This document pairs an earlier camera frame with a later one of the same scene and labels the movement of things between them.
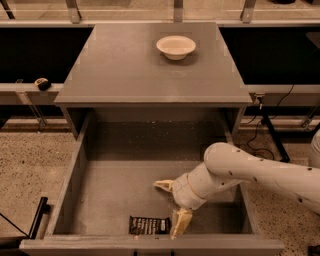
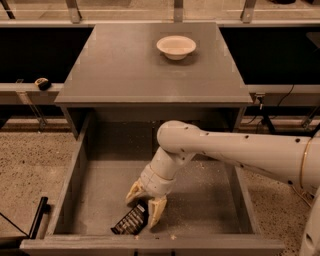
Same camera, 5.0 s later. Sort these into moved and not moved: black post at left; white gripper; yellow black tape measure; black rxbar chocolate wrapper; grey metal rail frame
Moved: white gripper; black rxbar chocolate wrapper
Not moved: yellow black tape measure; grey metal rail frame; black post at left
